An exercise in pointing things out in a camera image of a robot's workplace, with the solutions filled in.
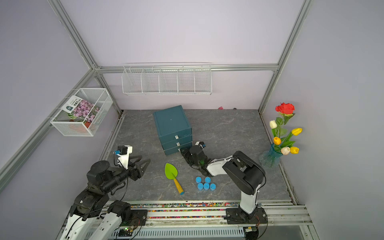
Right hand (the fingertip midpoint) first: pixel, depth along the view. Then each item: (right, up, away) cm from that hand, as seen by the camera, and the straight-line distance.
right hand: (179, 149), depth 90 cm
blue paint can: (+12, -16, -6) cm, 21 cm away
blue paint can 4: (+16, -19, -9) cm, 26 cm away
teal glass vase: (+52, -4, -6) cm, 53 cm away
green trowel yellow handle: (-5, -14, -1) cm, 15 cm away
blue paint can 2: (+17, -16, -7) cm, 24 cm away
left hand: (-13, -1, -22) cm, 25 cm away
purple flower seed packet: (-47, +23, -16) cm, 55 cm away
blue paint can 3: (+12, -19, -9) cm, 24 cm away
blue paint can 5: (+19, -19, -9) cm, 28 cm away
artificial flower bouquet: (+54, +22, -18) cm, 61 cm away
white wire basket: (-54, +15, -16) cm, 58 cm away
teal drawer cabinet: (-2, +12, -9) cm, 15 cm away
